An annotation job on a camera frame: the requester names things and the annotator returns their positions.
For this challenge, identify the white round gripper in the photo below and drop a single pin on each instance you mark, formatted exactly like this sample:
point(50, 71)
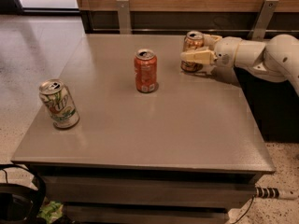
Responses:
point(227, 51)

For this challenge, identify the tan LaCroix orange can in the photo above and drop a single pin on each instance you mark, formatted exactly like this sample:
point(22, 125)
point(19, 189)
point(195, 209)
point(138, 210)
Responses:
point(193, 40)

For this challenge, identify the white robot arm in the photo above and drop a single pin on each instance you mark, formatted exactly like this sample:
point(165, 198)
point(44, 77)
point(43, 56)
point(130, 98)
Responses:
point(275, 60)

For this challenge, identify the red orange soda can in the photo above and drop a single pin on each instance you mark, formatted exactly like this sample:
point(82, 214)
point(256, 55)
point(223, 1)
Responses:
point(145, 63)

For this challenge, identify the white green 7up can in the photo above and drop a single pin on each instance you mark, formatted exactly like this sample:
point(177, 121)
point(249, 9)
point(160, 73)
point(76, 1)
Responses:
point(58, 100)

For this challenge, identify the grey table drawer cabinet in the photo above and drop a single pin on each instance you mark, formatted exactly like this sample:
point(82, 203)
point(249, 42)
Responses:
point(116, 196)

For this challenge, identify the green snack bag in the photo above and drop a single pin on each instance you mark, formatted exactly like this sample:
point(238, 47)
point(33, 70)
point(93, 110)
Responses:
point(51, 211)

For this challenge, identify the right metal bracket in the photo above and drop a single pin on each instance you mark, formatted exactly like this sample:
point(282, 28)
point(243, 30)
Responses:
point(263, 19)

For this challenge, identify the metal bracket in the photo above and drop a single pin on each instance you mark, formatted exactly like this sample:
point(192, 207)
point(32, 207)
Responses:
point(124, 17)
point(263, 19)

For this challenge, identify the left metal bracket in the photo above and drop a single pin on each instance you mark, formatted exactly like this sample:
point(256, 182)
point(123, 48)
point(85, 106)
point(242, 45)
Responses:
point(124, 17)

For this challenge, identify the striped black white handle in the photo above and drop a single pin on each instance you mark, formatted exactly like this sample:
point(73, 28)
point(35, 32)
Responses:
point(274, 193)

